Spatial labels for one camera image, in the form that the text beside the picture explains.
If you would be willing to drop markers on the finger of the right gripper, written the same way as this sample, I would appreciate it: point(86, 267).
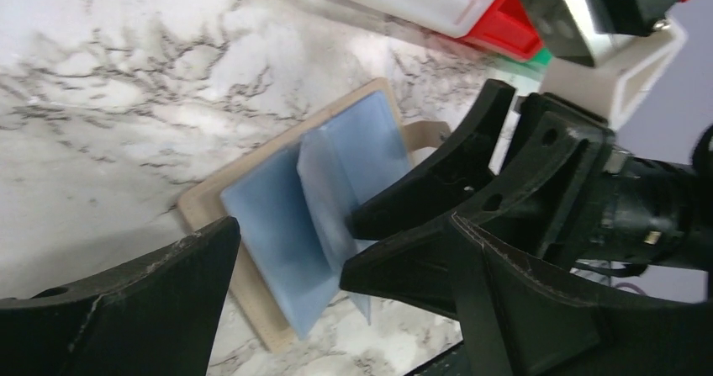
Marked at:
point(446, 178)

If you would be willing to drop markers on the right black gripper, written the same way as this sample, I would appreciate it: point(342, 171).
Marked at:
point(566, 194)

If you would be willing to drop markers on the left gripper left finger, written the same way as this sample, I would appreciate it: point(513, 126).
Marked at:
point(154, 315)

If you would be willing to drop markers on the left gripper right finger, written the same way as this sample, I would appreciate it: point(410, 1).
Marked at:
point(522, 316)

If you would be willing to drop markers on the beige card holder wallet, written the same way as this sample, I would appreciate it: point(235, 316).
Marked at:
point(288, 196)

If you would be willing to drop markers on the green plastic bin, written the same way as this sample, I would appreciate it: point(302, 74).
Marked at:
point(541, 59)

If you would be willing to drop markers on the red plastic bin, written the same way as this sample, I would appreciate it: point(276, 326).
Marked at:
point(506, 29)

